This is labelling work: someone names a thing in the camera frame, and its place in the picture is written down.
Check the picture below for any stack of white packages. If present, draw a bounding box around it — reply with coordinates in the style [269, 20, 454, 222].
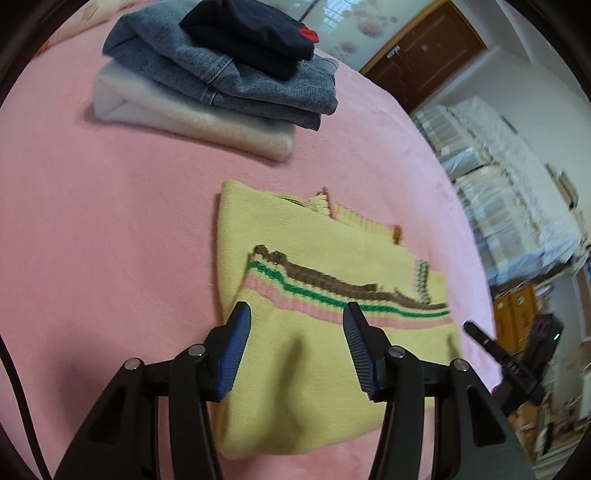
[411, 96, 589, 288]

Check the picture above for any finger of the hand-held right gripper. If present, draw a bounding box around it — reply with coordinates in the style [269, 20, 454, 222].
[463, 320, 512, 370]

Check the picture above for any folded pale pink sweater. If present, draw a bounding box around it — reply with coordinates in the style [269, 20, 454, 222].
[92, 60, 296, 163]

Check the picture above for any yellow striped knit cardigan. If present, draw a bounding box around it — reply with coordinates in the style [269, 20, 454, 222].
[215, 178, 464, 460]

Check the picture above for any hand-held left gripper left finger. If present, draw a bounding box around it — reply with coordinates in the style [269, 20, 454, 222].
[53, 301, 253, 480]

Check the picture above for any brown wooden door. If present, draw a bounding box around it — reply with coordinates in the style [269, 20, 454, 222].
[359, 0, 489, 114]

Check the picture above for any floral sliding door wardrobe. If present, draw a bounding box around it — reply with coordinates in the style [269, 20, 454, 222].
[300, 0, 439, 71]

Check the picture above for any folded dark navy garment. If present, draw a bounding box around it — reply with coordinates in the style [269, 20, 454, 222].
[179, 0, 320, 79]

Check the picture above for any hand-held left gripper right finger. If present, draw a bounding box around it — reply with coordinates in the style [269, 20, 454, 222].
[342, 301, 536, 480]

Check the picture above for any black cable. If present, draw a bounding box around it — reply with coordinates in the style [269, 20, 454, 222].
[0, 333, 51, 480]

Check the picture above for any wooden drawer cabinet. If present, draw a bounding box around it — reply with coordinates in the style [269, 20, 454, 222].
[492, 285, 542, 357]

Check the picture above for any pink plush bed blanket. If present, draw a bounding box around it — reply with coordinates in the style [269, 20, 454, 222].
[0, 18, 500, 480]

